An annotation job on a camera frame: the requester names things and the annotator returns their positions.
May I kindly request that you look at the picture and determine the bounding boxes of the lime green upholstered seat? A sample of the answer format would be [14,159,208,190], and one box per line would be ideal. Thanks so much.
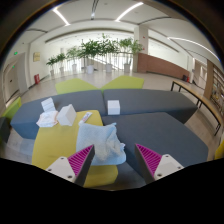
[1,96,23,121]
[54,77,101,95]
[100,75,146,92]

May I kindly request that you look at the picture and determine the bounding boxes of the tall white cardboard box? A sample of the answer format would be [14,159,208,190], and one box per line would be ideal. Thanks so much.
[56,103,78,127]

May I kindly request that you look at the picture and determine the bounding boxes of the yellow wall picture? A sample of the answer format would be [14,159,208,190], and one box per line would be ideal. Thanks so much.
[32,51,41,63]

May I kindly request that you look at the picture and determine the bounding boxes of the white tissue pack stack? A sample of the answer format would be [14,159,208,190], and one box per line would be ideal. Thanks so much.
[40,97,57,113]

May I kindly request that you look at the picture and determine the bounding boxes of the light blue towel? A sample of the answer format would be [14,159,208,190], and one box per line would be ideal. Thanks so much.
[75,122,128,167]

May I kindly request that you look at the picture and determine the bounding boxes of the row of potted plants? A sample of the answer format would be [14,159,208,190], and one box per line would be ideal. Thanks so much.
[45,33,144,76]

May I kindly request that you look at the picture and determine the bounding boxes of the dark grey cube seat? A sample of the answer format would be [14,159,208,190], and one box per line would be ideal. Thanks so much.
[0,116,11,144]

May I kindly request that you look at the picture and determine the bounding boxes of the small white cube box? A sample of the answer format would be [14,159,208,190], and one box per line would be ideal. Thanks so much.
[107,99,121,116]

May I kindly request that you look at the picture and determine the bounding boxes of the wooden bench with black legs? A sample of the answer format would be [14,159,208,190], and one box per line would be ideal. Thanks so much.
[170,79,224,136]

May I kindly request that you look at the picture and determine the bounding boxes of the small white tube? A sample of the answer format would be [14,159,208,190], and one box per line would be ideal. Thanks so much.
[78,111,93,126]

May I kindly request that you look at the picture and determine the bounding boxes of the ceiling light strips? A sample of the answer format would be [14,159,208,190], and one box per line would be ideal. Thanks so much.
[52,1,221,61]

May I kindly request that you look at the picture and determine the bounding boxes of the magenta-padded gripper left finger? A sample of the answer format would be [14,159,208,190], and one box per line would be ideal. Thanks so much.
[45,144,96,187]

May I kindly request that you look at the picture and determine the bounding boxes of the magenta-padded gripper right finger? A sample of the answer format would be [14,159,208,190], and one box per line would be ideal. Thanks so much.
[134,143,185,185]

